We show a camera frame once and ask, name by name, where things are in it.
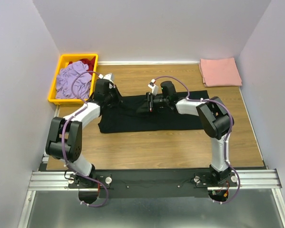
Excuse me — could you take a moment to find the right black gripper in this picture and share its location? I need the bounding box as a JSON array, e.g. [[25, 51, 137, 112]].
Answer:
[[136, 92, 168, 114]]

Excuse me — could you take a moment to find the black t shirt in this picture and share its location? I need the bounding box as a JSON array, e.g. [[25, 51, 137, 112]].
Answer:
[[98, 95, 203, 133]]

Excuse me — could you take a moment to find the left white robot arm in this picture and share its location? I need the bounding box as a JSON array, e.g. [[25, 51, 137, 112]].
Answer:
[[45, 78, 122, 188]]

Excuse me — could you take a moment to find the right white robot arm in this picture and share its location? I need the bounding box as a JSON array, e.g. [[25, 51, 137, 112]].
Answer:
[[137, 79, 234, 186]]

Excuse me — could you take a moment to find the red t shirt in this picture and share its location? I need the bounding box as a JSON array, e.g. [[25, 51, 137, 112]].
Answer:
[[79, 57, 96, 76]]

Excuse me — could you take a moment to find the yellow plastic bin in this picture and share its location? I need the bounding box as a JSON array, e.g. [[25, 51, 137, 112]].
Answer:
[[48, 53, 98, 105]]

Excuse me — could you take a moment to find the folded pink t shirt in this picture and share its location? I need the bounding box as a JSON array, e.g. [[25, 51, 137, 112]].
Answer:
[[199, 57, 242, 87]]

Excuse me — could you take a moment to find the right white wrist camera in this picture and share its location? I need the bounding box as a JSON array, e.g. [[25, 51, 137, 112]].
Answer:
[[147, 79, 158, 96]]

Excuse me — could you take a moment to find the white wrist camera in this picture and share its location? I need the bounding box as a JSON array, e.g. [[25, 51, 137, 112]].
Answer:
[[147, 79, 158, 96], [98, 73, 115, 89]]

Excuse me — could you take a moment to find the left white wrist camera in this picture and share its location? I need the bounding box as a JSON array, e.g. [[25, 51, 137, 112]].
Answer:
[[98, 73, 115, 89]]

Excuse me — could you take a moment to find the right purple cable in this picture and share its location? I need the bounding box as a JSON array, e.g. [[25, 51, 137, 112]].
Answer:
[[151, 75, 241, 205]]

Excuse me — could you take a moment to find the purple cable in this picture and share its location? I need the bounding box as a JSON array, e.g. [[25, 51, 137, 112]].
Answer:
[[151, 75, 241, 205], [61, 70, 109, 208]]

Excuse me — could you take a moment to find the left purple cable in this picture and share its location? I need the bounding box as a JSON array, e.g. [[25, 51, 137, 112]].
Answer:
[[61, 70, 109, 208]]

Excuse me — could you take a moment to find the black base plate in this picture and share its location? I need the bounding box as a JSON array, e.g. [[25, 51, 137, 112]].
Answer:
[[67, 168, 238, 204]]

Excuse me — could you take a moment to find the aluminium frame rail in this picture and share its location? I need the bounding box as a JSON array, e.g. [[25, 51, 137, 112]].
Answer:
[[17, 106, 285, 228]]

